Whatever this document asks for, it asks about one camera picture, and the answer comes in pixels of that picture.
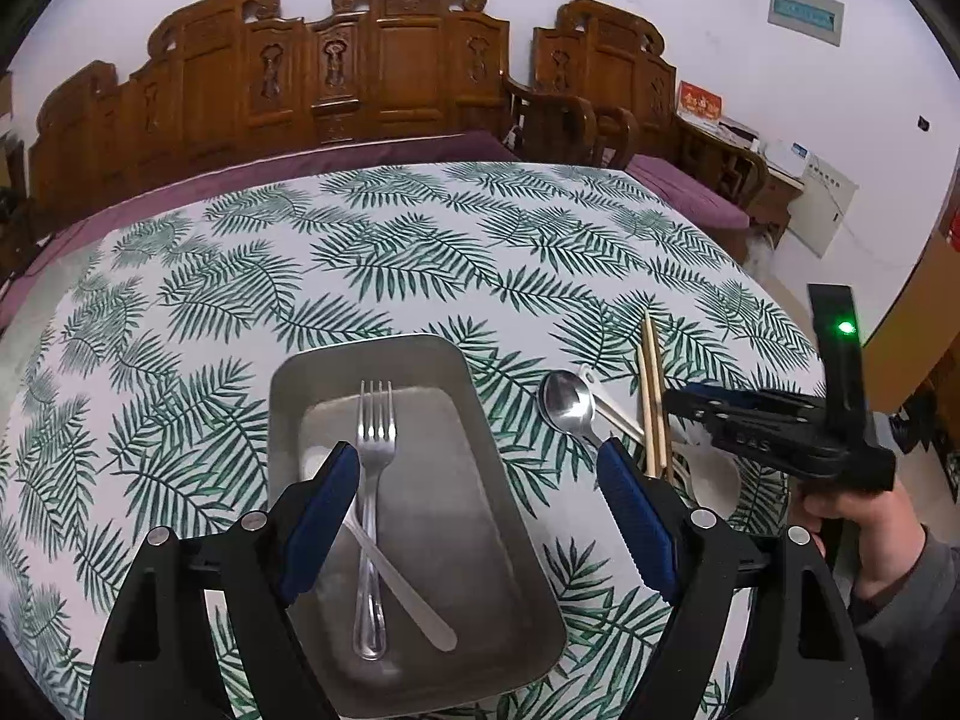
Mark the white floor cabinet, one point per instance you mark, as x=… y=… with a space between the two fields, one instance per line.
x=821 y=199

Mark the carved wooden sofa bench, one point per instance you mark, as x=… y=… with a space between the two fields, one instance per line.
x=300 y=75

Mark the white wall panel box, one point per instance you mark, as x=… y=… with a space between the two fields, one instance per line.
x=806 y=15

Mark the white ceramic soup spoon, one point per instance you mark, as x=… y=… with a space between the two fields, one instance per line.
x=712 y=481

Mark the red desk calendar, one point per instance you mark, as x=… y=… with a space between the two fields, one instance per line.
x=700 y=100

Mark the carved wooden armchair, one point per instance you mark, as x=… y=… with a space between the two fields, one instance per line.
x=600 y=67

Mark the metal fork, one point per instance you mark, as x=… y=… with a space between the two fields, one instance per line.
x=373 y=540

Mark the rectangular metal tray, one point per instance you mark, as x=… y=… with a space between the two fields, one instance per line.
x=450 y=510

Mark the brown wooden board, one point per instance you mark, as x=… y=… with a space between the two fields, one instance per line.
x=926 y=315

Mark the purple armchair cushion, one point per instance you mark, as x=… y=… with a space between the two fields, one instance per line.
x=690 y=191

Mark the person's right forearm grey sleeve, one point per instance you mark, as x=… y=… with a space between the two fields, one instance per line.
x=915 y=630

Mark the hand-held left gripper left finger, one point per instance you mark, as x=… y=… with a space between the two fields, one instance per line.
x=322 y=517

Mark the person's right hand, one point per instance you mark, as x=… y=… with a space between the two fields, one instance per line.
x=877 y=532

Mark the white plastic spoon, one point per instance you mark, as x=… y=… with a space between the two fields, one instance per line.
x=427 y=622

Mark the large metal spoon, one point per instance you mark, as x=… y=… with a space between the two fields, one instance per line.
x=568 y=399

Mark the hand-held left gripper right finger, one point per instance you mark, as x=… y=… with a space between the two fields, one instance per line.
x=637 y=517

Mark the bamboo chopstick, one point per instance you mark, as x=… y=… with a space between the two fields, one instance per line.
x=661 y=405
x=642 y=390
x=651 y=390

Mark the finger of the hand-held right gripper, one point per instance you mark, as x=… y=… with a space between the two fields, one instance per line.
x=727 y=399
x=757 y=436

